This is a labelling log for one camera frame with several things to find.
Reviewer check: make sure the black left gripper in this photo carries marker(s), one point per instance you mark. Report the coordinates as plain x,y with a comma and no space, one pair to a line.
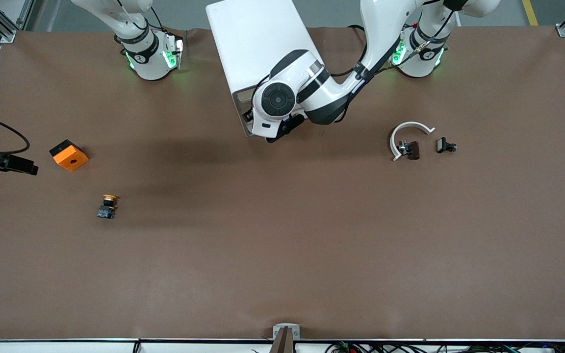
247,115

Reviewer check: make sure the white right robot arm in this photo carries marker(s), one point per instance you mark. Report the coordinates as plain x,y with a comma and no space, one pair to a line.
150,63

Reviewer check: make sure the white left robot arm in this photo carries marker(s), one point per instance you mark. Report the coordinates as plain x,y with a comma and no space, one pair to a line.
321,93

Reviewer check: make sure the orange black button box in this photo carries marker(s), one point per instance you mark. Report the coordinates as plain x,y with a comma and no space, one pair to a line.
71,159

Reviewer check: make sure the white curved plastic piece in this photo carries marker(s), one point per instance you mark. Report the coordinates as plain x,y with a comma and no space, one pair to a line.
410,124

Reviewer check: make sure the small brown connector part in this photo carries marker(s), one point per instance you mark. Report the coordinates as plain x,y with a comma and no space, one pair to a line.
414,150

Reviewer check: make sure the small black clip part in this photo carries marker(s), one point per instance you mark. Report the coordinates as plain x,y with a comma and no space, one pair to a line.
442,144

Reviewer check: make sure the white table edge rail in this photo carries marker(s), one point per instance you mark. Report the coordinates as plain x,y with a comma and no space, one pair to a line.
66,347

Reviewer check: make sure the grey metal mount bracket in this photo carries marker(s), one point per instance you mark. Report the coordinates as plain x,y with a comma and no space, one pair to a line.
277,331

